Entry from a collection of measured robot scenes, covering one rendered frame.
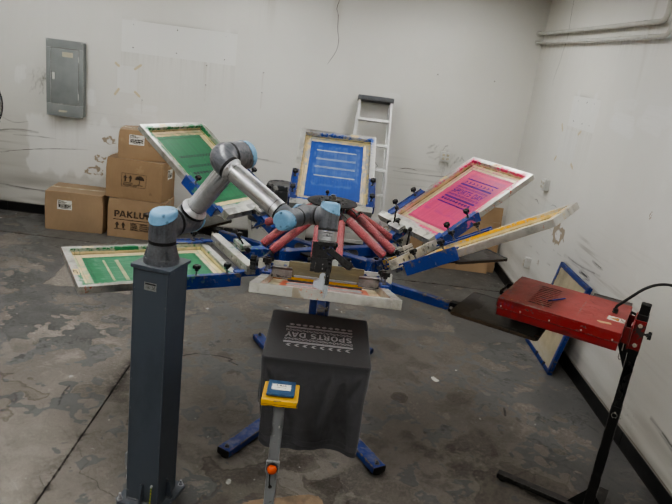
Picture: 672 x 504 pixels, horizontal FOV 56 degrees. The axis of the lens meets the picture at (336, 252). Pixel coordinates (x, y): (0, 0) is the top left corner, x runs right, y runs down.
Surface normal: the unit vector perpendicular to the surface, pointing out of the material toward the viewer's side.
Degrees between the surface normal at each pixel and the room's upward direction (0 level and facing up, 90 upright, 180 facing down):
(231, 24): 90
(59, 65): 90
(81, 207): 90
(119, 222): 90
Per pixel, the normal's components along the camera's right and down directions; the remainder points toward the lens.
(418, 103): -0.01, 0.30
